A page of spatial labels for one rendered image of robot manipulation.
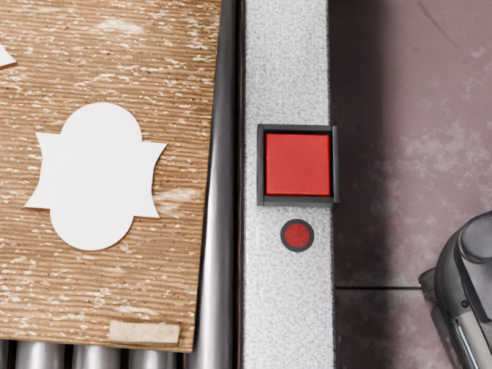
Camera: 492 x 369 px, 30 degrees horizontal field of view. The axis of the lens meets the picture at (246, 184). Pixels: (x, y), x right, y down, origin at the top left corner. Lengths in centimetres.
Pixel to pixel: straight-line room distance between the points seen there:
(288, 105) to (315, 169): 7
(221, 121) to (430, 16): 119
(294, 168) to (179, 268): 14
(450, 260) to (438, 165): 35
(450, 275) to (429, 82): 52
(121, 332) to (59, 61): 27
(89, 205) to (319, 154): 22
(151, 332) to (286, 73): 29
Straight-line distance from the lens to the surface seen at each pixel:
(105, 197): 82
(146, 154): 83
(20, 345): 84
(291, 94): 89
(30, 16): 91
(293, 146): 86
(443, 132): 192
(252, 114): 88
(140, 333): 78
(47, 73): 88
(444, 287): 159
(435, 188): 188
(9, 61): 88
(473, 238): 152
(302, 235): 85
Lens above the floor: 173
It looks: 73 degrees down
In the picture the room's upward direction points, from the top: 12 degrees clockwise
